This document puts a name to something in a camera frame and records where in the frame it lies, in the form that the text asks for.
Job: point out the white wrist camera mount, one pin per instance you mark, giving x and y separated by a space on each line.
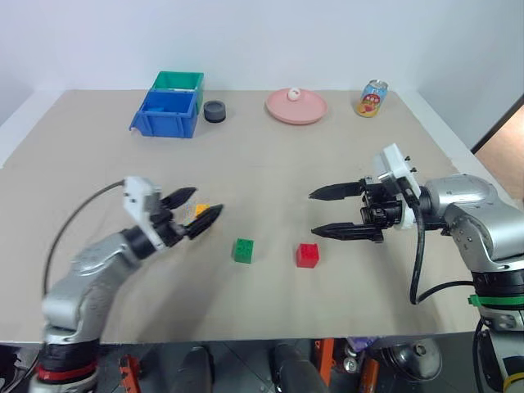
397 163
137 196

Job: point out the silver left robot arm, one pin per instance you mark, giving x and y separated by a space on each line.
90 278

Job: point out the small silver caster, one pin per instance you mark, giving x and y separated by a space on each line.
350 363

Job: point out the green plastic storage bin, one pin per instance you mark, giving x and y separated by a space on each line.
196 88

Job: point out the colourful drink can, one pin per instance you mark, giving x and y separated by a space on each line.
370 100

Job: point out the dark brown baseboard strip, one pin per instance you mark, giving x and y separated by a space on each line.
499 123

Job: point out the pink plate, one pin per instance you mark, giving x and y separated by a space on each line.
296 110

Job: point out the dark grey round puck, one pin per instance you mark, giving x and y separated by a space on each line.
215 112

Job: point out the dark rounded shape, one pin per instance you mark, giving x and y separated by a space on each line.
196 368
294 368

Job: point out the purple object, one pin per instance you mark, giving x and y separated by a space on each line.
362 344

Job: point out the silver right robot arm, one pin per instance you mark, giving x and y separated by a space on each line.
479 213

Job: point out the white table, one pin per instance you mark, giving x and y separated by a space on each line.
448 135

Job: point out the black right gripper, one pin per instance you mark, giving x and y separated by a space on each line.
380 209

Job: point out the blue plastic storage bin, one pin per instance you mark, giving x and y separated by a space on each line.
168 127

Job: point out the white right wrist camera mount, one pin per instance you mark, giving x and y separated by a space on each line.
397 163

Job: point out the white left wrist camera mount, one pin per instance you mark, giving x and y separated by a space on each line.
137 196

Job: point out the orange metal post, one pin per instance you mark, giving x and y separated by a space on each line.
324 360

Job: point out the beige table cover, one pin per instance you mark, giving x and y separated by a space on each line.
262 163

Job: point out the grey rounded dome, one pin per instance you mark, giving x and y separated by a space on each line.
409 360

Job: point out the green toy brick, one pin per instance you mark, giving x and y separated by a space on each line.
243 250

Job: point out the small white round object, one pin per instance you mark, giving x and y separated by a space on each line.
294 94

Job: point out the orange and black frame piece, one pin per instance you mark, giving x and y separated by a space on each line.
130 372

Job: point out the red toy brick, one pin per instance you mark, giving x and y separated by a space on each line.
308 256

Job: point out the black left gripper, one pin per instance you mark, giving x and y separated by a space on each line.
168 229

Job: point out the yellow toy brick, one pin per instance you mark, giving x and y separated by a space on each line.
201 209

